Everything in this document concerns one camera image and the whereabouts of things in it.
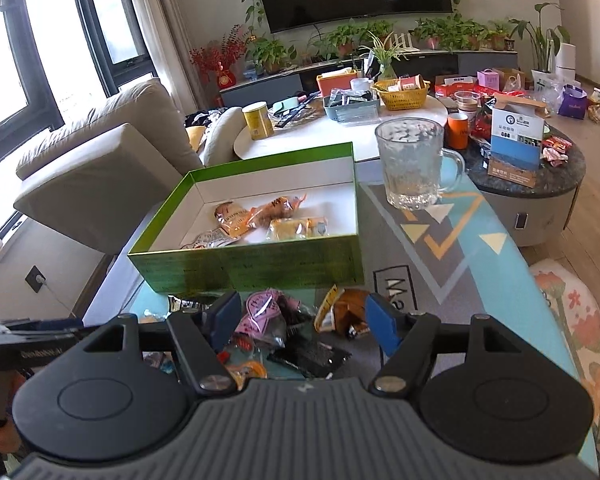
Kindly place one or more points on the orange brown snack packet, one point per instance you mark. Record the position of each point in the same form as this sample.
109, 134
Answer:
342, 310

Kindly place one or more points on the person's left hand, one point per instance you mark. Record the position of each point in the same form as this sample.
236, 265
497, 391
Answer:
2, 440

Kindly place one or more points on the round white table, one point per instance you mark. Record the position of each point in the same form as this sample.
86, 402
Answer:
310, 132

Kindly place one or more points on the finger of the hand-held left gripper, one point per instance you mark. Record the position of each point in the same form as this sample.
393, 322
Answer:
40, 330

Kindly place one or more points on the spider plant in vase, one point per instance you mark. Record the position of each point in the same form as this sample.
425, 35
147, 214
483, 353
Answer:
385, 55

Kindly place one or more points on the pink box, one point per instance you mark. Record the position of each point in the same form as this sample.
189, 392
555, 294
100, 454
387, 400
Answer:
490, 80

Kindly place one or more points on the long orange snack packet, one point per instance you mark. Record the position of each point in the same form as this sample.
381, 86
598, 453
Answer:
275, 207

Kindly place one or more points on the white red snack packet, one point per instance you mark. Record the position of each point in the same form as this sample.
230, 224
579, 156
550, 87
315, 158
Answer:
207, 240

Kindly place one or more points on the grey television cabinet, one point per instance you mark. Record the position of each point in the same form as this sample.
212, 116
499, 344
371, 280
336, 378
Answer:
260, 85

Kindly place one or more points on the yellow snack packet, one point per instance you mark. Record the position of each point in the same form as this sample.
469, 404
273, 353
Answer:
295, 227

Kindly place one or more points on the clear plastic pitcher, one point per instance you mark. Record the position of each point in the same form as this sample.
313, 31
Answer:
410, 160

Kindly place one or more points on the blue white carton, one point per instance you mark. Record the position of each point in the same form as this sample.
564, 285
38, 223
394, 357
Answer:
517, 145

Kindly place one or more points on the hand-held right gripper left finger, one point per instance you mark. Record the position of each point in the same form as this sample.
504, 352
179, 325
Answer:
224, 312

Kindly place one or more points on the floral rug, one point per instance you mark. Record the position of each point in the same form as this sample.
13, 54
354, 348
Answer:
585, 330

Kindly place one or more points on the yellow woven basket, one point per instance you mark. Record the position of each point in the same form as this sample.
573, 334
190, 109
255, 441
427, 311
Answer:
402, 97

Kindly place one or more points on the orange candy packet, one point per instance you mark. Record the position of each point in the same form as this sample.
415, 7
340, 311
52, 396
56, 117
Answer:
247, 372

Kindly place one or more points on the pink snack packet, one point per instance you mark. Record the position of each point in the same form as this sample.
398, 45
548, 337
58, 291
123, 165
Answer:
262, 315

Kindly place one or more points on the blue grey patterned table mat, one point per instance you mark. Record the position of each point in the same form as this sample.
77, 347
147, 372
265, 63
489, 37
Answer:
430, 270

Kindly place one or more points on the red flat box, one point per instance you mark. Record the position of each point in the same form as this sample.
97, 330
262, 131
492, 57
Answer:
455, 87

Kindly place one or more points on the brown cardboard box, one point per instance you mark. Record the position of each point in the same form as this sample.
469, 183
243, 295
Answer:
510, 79

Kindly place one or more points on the purple gift bag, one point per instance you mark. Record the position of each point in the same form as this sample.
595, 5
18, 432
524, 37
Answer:
573, 102

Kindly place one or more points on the row of potted plants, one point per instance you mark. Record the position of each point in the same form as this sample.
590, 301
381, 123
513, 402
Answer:
350, 40

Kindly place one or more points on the orange cup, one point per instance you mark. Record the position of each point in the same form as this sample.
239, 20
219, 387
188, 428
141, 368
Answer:
458, 130

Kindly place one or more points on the white humidifier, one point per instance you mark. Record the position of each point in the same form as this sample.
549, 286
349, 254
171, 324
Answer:
566, 57

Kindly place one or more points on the wall socket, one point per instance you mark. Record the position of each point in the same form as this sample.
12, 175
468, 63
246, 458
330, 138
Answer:
35, 279

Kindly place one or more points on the large leafy potted plant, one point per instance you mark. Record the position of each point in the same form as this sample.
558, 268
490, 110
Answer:
542, 35

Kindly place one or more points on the small red snack packet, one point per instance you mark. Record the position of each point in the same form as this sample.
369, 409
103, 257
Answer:
232, 349

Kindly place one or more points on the beige sofa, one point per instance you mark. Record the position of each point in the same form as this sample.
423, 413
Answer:
95, 170

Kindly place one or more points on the dark round side table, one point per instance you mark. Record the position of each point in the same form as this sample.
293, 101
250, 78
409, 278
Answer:
530, 200

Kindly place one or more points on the red candy wrappers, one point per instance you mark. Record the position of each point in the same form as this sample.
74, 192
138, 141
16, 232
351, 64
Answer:
555, 152

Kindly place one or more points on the blue plastic tray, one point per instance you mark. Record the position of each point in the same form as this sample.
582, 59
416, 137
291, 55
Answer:
352, 107

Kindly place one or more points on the black white snack packet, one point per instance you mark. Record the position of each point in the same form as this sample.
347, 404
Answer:
187, 302

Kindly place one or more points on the green cardboard box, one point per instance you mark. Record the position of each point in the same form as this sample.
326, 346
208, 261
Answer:
260, 265

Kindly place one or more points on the stack of paper cups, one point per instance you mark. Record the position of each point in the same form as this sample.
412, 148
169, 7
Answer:
467, 104

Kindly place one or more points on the red flower decoration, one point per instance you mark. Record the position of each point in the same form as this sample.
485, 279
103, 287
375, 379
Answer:
220, 60

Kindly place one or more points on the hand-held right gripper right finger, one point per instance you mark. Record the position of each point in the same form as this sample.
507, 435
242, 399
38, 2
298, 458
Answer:
384, 322

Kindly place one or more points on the yellow can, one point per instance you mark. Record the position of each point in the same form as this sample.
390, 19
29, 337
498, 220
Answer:
258, 121

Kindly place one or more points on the orange box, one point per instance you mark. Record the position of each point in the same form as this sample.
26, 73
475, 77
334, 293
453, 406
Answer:
336, 84

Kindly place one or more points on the black framed window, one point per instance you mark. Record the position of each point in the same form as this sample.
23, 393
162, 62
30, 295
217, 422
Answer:
40, 50

